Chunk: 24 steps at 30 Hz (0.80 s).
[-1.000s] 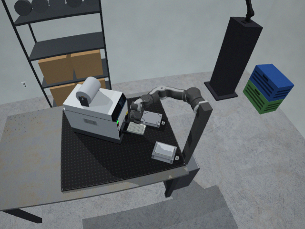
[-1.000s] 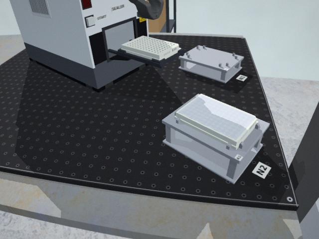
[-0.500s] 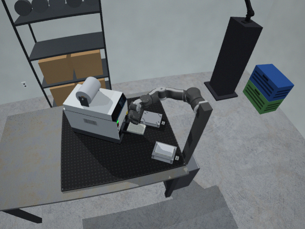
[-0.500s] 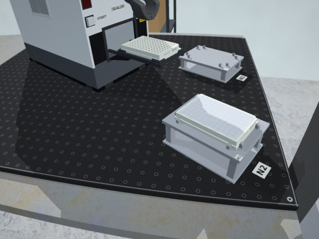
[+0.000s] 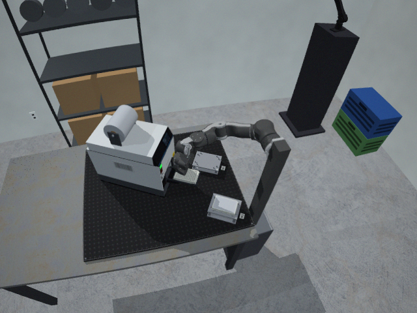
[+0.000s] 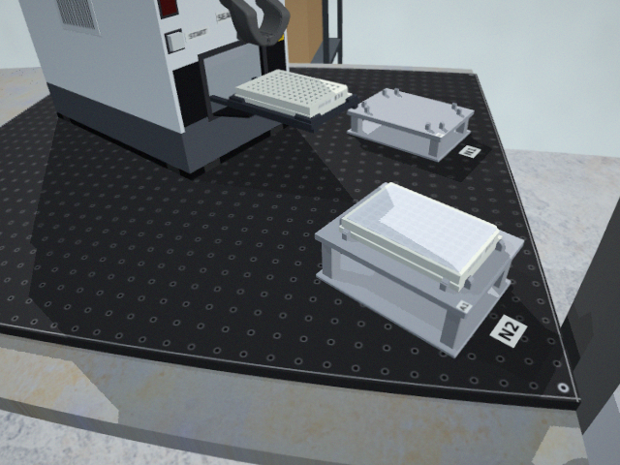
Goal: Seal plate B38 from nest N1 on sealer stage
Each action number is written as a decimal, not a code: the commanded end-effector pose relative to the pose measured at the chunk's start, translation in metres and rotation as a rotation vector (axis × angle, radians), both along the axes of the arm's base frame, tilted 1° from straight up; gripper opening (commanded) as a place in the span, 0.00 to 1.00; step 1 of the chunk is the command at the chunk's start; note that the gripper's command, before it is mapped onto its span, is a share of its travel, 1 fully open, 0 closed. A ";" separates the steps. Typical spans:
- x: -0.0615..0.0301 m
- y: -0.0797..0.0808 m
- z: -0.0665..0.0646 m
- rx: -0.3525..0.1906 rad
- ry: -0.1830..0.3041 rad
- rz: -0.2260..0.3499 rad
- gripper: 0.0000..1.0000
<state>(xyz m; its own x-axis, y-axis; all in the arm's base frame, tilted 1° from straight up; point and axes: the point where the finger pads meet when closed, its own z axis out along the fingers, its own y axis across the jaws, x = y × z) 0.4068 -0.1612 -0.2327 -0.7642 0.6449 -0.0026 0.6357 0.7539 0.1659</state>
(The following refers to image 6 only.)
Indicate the black perforated breadboard table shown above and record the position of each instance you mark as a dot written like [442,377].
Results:
[104,250]

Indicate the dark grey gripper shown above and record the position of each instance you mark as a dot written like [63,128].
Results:
[244,18]

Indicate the white label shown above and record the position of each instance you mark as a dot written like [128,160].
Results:
[469,151]
[508,331]

